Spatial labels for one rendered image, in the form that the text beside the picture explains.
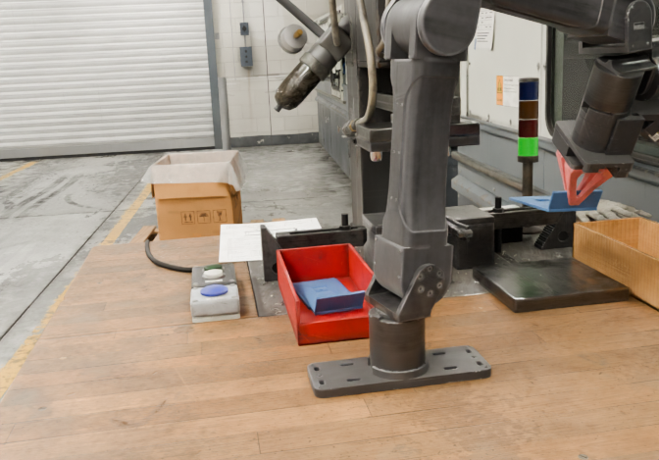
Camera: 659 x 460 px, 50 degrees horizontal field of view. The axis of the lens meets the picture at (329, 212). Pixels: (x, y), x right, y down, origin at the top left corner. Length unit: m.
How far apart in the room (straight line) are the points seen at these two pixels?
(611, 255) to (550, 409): 0.42
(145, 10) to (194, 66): 0.98
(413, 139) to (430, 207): 0.07
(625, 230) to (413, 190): 0.60
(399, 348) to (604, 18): 0.43
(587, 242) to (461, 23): 0.55
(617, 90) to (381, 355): 0.41
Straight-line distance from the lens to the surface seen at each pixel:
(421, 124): 0.74
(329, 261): 1.14
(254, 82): 10.34
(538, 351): 0.90
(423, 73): 0.73
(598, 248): 1.17
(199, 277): 1.13
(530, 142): 1.40
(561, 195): 1.00
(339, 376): 0.81
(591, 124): 0.93
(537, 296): 1.02
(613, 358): 0.90
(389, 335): 0.78
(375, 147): 1.11
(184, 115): 10.35
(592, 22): 0.86
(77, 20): 10.53
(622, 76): 0.90
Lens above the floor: 1.26
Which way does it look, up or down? 13 degrees down
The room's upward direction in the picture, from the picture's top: 3 degrees counter-clockwise
